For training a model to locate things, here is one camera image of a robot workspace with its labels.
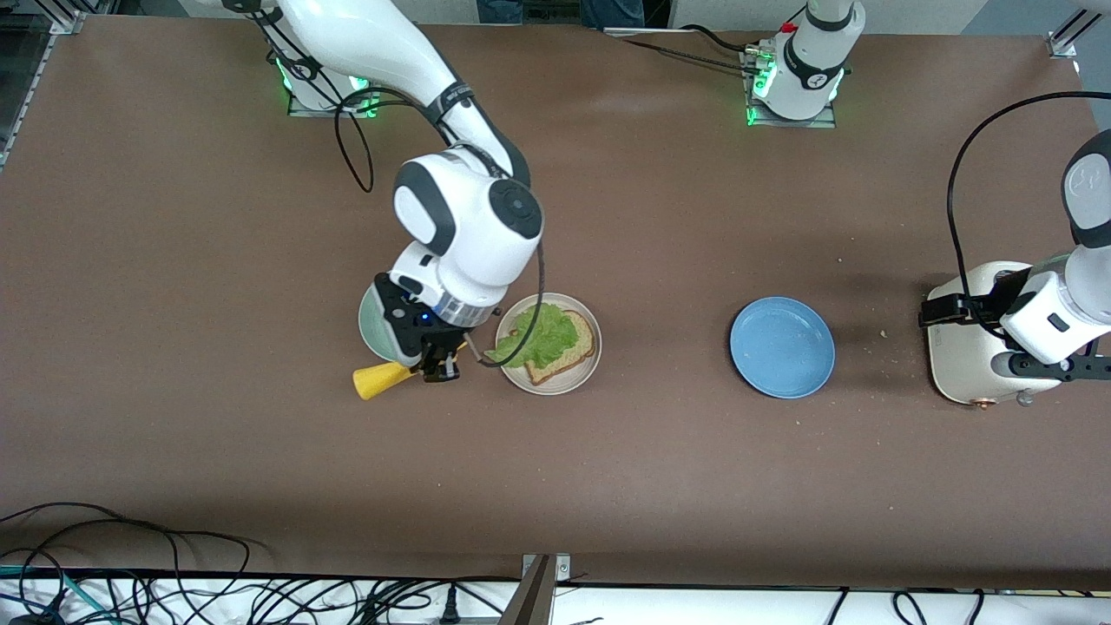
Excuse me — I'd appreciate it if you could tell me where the green lettuce leaf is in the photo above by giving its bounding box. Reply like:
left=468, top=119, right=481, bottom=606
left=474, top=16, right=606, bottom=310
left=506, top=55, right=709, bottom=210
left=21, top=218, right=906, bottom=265
left=483, top=302, right=581, bottom=370

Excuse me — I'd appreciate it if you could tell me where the mint green plate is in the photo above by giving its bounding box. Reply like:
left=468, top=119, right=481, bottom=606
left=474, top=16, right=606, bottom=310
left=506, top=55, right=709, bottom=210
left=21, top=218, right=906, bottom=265
left=358, top=282, right=409, bottom=364

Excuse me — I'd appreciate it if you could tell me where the grey metal table bracket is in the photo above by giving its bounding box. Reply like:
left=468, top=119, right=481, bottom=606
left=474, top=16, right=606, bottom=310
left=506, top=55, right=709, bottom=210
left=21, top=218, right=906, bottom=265
left=499, top=553, right=574, bottom=625

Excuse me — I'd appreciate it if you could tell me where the blue plate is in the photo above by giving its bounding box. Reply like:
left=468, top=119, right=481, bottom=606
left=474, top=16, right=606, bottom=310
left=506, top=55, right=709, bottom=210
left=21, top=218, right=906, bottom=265
left=729, top=297, right=836, bottom=400

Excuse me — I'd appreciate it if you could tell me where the teal cable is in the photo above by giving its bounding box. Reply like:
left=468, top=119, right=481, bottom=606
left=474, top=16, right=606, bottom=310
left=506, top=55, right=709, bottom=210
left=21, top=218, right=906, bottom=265
left=0, top=564, right=118, bottom=625

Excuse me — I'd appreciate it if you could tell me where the person standing behind table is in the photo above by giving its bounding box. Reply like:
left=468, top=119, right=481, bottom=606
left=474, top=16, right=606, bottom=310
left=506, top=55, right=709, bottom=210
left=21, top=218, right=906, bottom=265
left=476, top=0, right=674, bottom=29

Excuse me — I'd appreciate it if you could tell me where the black braided cable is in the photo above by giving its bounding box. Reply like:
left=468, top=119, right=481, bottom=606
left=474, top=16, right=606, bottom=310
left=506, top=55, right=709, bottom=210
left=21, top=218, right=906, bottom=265
left=621, top=24, right=758, bottom=75

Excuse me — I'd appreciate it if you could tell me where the beige plate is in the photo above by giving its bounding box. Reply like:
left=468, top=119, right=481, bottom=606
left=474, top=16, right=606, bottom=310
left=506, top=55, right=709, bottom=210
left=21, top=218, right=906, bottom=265
left=495, top=293, right=602, bottom=397

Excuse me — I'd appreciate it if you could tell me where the yellow mustard squeeze bottle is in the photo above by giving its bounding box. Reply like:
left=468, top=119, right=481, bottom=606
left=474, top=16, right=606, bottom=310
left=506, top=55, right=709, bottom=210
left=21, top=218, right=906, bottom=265
left=352, top=340, right=474, bottom=402

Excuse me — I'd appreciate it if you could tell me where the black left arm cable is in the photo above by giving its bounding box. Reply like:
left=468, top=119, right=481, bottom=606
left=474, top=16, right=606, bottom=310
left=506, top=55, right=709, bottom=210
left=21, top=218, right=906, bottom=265
left=945, top=91, right=1111, bottom=335

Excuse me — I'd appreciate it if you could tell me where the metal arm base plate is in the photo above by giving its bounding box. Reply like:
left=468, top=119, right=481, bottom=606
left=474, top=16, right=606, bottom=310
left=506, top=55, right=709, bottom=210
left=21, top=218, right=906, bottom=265
left=286, top=74, right=389, bottom=119
left=740, top=48, right=838, bottom=129

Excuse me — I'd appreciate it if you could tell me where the perforated metal frame rail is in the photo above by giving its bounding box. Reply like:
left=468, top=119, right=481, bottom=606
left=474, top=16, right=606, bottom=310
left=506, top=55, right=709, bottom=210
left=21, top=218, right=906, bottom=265
left=0, top=9, right=88, bottom=170

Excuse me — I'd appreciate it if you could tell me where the black looping cable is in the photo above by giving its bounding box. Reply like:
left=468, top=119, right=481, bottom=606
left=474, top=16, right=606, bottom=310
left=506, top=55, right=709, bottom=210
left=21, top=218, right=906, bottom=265
left=0, top=502, right=253, bottom=625

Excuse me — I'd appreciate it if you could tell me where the aluminium frame profile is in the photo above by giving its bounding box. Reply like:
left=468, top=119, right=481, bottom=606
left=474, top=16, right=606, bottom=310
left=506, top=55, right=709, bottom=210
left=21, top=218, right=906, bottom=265
left=1046, top=0, right=1111, bottom=60

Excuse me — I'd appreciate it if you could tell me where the brown toast bread slice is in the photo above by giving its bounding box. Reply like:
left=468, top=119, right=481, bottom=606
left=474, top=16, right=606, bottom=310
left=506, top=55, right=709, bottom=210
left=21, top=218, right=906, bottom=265
left=521, top=310, right=596, bottom=386

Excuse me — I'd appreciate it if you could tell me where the white toaster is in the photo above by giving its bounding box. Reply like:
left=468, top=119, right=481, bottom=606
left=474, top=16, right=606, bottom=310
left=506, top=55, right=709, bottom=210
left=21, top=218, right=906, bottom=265
left=925, top=260, right=1070, bottom=409

